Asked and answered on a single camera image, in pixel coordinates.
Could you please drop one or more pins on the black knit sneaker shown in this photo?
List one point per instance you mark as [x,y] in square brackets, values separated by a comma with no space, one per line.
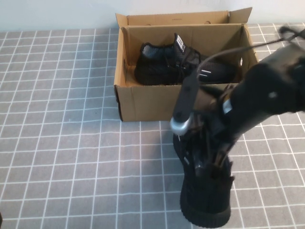
[155,69]
[205,202]

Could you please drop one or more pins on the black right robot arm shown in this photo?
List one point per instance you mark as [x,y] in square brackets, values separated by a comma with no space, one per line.
[274,76]

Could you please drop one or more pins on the brown cardboard shoe box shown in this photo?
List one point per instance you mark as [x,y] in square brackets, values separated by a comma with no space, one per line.
[147,102]

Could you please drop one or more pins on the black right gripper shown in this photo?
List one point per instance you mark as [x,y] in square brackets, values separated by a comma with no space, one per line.
[236,124]

